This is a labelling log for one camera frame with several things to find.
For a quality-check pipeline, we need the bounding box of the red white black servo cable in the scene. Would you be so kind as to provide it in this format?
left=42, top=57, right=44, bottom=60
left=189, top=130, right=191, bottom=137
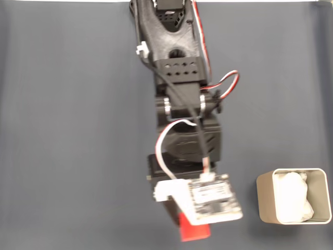
left=191, top=0, right=240, bottom=99
left=155, top=119, right=199, bottom=181

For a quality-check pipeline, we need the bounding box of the beige rounded box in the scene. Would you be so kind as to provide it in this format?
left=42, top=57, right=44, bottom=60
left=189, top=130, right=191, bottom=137
left=256, top=168, right=333, bottom=225

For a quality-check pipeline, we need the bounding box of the white cable clip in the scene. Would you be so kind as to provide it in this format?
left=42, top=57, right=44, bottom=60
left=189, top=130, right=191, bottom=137
left=135, top=41, right=148, bottom=56

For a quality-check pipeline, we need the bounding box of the red cube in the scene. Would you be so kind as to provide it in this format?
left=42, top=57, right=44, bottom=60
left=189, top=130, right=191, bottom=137
left=178, top=212, right=211, bottom=242

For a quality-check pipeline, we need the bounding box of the white crumpled paper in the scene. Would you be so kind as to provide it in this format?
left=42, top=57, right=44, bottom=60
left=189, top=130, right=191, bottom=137
left=273, top=171, right=315, bottom=223

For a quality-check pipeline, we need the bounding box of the camera board on white mount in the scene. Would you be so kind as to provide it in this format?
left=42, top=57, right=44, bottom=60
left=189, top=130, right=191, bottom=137
left=153, top=173, right=244, bottom=226

